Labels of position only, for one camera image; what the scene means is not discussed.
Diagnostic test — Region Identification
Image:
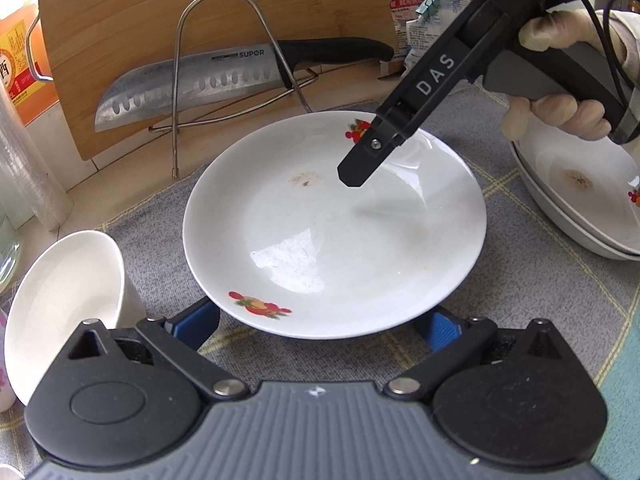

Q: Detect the plastic wrap roll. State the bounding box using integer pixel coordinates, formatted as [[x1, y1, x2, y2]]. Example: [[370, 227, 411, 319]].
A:
[[0, 85, 74, 231]]

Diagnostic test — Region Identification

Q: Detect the person's right hand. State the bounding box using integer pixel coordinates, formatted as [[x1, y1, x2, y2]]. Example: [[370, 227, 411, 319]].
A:
[[502, 9, 627, 142]]

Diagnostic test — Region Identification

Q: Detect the wooden cutting board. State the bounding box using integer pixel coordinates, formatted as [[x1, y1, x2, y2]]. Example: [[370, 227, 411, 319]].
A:
[[36, 0, 401, 161]]

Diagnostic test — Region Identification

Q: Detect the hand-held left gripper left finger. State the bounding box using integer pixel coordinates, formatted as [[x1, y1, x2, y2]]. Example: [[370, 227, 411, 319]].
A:
[[67, 296, 251, 403]]

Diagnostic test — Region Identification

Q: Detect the grey and teal towel mat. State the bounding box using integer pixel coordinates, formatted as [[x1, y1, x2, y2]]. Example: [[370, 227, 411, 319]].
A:
[[0, 77, 640, 480]]

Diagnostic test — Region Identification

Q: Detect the metal wire rack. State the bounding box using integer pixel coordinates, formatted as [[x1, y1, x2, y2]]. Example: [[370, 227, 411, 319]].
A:
[[27, 0, 319, 181]]

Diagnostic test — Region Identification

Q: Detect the steel knife with black handle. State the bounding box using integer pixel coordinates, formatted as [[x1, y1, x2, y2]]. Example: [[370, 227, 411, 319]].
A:
[[94, 37, 396, 133]]

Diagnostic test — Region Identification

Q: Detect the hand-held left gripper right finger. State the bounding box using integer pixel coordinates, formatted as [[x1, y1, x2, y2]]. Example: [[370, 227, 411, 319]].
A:
[[384, 307, 576, 403]]

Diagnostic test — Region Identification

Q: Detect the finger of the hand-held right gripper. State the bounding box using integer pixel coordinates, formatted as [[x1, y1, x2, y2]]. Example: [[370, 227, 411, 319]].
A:
[[337, 115, 416, 191]]

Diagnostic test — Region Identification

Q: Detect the orange cooking oil bottle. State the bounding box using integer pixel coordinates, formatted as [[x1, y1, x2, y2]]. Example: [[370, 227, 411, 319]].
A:
[[0, 2, 61, 128]]

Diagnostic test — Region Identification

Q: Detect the white bag with blue print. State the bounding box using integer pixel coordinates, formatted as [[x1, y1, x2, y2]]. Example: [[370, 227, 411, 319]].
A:
[[407, 0, 481, 67]]

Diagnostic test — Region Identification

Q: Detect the person's right forearm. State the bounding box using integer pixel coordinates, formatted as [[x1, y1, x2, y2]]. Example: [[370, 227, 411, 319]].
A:
[[605, 10, 640, 86]]

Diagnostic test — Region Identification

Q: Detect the white floral plate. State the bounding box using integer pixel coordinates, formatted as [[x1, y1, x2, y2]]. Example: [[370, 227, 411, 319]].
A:
[[182, 110, 488, 339], [515, 145, 640, 262], [510, 120, 640, 256]]

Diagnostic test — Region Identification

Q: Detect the white bag with red label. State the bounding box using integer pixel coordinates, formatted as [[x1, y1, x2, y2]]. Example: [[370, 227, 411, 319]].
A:
[[386, 0, 442, 63]]

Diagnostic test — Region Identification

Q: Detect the black cable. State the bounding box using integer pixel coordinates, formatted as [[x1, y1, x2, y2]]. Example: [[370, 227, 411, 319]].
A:
[[597, 0, 640, 93]]

